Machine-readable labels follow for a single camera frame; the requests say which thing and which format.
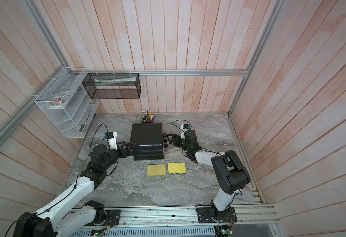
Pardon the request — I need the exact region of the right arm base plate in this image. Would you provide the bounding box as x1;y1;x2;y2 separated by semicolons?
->
195;206;238;224

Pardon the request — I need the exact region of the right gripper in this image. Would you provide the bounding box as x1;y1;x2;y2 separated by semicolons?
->
167;134;191;153

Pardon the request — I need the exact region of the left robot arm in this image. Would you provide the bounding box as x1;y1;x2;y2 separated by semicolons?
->
12;141;136;237

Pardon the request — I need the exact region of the white wire wall shelf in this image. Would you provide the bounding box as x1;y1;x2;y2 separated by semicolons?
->
35;67;99;138

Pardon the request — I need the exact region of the black mesh wall basket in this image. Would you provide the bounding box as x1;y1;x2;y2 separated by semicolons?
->
82;73;141;99

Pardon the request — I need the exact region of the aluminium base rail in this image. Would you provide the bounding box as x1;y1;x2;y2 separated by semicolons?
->
33;204;280;230

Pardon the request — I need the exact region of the yellow sponge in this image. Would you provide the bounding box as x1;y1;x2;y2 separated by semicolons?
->
168;163;186;174
147;164;166;177

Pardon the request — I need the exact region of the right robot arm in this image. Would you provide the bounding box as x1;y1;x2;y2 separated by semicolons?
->
163;130;251;223

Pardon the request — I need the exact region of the black drawer cabinet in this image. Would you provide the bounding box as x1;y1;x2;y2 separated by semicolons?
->
130;122;164;161

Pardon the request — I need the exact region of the tape roll on shelf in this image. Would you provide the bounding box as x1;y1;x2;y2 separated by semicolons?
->
48;95;65;108

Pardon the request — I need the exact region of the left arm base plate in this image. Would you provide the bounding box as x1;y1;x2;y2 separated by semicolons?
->
84;209;121;227

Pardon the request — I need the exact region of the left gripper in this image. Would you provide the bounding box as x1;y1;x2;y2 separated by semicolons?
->
102;140;137;170

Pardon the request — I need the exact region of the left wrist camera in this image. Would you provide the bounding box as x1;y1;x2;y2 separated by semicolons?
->
104;132;117;150

